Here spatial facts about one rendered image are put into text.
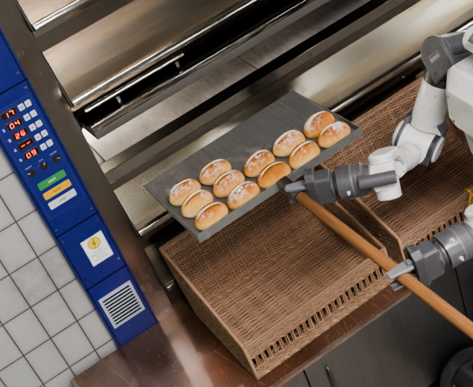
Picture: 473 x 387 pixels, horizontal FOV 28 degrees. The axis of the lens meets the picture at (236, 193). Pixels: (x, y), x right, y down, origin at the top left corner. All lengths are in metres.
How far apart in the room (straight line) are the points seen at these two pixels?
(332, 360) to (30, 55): 1.30
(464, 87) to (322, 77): 0.90
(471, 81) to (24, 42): 1.20
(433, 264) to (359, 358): 0.96
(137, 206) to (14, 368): 0.66
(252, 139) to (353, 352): 0.77
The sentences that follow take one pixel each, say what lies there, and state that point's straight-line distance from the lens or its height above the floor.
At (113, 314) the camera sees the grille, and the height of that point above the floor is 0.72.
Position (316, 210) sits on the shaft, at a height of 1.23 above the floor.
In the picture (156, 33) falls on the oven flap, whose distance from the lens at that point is 2.86.
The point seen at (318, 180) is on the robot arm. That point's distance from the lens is 2.49.
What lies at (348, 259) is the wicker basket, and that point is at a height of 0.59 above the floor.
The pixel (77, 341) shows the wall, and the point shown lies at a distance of 3.25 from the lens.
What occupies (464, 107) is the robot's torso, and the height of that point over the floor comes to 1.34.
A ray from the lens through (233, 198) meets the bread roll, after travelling 2.56.
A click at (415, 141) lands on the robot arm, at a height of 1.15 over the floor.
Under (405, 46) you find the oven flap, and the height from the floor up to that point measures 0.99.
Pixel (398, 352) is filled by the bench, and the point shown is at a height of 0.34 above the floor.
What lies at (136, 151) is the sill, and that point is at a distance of 3.00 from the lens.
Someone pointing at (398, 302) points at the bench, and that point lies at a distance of 3.10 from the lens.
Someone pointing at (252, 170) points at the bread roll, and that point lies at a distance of 2.65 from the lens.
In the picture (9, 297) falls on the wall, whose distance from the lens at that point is 3.07.
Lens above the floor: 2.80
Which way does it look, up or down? 37 degrees down
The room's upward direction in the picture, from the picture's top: 22 degrees counter-clockwise
